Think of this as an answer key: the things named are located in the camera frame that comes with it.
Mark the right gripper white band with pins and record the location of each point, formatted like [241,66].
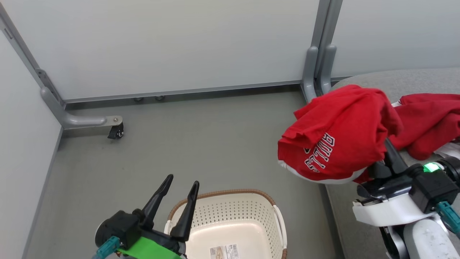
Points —
[384,208]

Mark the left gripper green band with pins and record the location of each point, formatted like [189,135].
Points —
[151,248]

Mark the red shirt with white lettering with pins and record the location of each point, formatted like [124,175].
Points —
[345,122]

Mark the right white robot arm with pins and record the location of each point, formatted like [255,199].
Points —
[427,241]

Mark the cream perforated laundry basket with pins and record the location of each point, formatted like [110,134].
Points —
[230,219]

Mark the basket label sticker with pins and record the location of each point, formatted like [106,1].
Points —
[224,251]

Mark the grey fabric sofa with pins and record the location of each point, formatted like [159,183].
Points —
[424,79]

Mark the black caster on leg bar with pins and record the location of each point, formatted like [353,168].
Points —
[116,131]

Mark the grey levelling foot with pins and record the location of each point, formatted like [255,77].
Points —
[138,99]
[160,97]

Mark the grey partition leg bar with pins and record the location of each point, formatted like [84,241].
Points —
[79,120]

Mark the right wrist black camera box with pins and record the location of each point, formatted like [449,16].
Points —
[435,187]

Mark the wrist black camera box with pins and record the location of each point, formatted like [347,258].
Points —
[120,226]
[435,187]

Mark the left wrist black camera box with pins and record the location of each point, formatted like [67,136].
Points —
[120,226]

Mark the grey partition post with feet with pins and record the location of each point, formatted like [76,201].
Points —
[321,54]

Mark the grey corner bracket strip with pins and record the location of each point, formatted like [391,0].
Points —
[25,54]

